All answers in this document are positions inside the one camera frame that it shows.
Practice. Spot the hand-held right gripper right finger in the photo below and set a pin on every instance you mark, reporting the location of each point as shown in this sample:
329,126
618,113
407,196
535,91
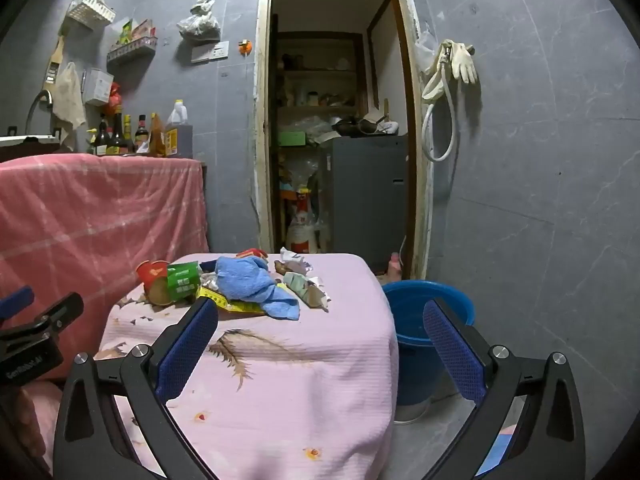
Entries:
455,355

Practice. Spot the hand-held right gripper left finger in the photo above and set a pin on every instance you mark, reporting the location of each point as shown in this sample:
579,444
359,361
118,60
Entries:
187,350

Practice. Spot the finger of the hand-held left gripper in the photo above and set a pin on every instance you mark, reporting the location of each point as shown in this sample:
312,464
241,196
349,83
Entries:
15,301
55,310

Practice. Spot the blue plastic bucket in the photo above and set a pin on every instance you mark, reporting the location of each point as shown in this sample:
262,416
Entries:
415,355

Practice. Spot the yellow wrapper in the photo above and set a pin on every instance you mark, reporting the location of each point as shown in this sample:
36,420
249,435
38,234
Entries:
240,307

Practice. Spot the green paper cup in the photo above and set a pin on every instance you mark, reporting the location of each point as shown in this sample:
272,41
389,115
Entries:
182,280

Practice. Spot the red paper cup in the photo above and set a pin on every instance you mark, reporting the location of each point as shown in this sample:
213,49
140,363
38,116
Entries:
152,271

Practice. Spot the light blue cloth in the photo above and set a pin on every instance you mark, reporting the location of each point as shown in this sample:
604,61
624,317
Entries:
245,280

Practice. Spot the red wrapper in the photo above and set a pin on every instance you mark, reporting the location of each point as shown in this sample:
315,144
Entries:
250,253

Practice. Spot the brown food piece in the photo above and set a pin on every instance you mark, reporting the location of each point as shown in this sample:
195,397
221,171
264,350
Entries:
281,267

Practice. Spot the grey green wrapper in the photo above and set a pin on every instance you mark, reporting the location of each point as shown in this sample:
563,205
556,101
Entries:
307,292

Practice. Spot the white printed wrapper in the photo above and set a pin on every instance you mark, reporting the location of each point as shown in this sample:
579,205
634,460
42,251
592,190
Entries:
295,259

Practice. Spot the pink plaid cloth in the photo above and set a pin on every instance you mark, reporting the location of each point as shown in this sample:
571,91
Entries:
90,220

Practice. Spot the pink bottle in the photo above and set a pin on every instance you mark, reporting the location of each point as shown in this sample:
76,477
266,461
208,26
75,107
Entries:
395,264

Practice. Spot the pink floral tablecloth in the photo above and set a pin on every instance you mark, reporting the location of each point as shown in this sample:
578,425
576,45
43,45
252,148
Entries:
300,370

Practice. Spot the white sink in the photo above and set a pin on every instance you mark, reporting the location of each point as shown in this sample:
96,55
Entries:
25,140

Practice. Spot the red white bottle by door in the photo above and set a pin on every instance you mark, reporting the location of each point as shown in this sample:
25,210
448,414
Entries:
301,230

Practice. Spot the grey washing machine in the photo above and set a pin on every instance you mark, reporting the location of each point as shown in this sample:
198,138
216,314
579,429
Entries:
365,195

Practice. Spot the metal faucet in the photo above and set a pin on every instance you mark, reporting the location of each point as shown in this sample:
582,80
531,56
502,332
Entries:
37,102

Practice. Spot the brown seasoning pouch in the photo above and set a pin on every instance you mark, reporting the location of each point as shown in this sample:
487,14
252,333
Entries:
157,137

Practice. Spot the beige hanging rag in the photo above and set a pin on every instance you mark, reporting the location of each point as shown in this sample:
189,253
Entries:
70,100

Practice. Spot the cooking oil jug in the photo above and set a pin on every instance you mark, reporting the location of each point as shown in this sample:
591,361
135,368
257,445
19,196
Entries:
179,135

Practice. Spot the red plastic bag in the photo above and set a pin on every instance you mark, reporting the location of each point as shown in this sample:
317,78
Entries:
113,100

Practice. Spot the green box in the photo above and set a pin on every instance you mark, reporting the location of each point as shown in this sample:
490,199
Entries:
292,138

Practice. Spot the white bowl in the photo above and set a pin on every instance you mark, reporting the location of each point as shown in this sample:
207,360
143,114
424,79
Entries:
384,127

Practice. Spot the black wok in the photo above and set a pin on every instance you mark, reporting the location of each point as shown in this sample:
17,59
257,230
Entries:
346,126

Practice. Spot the seasoning packets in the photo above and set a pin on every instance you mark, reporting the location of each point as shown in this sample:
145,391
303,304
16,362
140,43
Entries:
137,32

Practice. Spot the wooden storage shelf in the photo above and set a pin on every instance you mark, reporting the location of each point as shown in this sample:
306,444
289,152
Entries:
320,75

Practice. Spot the clear plastic bag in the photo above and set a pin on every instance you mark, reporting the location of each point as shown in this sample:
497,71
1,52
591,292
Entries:
425,50

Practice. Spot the hanging plastic bag with contents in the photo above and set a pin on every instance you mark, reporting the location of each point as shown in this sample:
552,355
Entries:
200,22

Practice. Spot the wooden door frame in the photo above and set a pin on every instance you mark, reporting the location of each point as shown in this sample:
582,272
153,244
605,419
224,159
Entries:
262,110

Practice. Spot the wall rack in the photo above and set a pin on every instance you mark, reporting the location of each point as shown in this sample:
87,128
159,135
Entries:
132,50

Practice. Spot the wall socket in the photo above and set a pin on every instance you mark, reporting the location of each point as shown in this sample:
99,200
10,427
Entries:
210,52

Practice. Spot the white wall basket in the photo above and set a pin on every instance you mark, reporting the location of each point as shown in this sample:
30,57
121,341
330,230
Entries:
92,9

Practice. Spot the orange wall hook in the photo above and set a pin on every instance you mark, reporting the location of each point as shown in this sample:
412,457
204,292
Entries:
244,47

